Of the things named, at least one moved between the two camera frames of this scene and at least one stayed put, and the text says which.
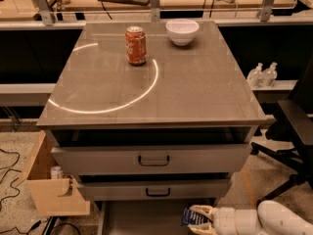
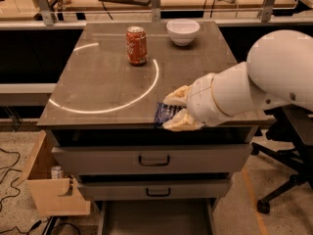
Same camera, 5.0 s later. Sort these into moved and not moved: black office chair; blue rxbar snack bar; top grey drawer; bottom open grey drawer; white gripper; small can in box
Moved: blue rxbar snack bar; white gripper
Not moved: black office chair; top grey drawer; bottom open grey drawer; small can in box
